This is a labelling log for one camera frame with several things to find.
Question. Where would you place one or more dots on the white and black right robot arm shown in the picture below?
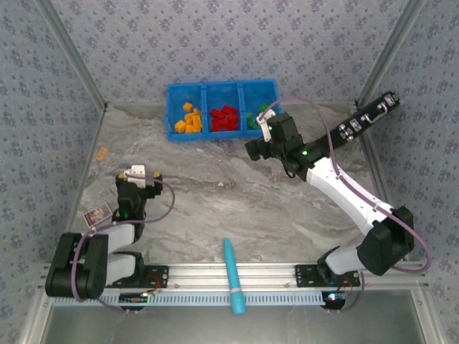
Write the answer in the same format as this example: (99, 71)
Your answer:
(348, 190)

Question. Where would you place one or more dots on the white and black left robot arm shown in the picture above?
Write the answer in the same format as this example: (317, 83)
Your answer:
(118, 234)

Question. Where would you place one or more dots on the blue three-compartment plastic bin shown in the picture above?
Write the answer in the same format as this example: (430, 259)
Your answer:
(222, 95)

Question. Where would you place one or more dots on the black case with metal latches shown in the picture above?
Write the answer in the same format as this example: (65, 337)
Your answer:
(373, 113)

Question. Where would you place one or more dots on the small playing card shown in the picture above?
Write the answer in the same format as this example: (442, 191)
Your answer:
(96, 215)

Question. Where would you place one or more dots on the teal pen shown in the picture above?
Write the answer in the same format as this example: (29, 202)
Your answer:
(235, 286)

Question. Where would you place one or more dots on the green lego brick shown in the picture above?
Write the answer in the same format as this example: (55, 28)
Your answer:
(264, 107)
(253, 124)
(249, 116)

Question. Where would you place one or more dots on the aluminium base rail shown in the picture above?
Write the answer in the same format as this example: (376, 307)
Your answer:
(251, 276)

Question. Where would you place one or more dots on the aluminium side rail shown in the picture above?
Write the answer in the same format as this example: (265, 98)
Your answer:
(380, 186)

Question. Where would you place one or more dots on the aluminium frame post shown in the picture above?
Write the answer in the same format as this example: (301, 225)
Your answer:
(386, 53)
(73, 53)

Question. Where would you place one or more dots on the small red lego brick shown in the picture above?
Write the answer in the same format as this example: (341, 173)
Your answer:
(226, 127)

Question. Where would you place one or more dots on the small orange flat tag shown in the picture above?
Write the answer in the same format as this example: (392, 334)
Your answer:
(101, 153)

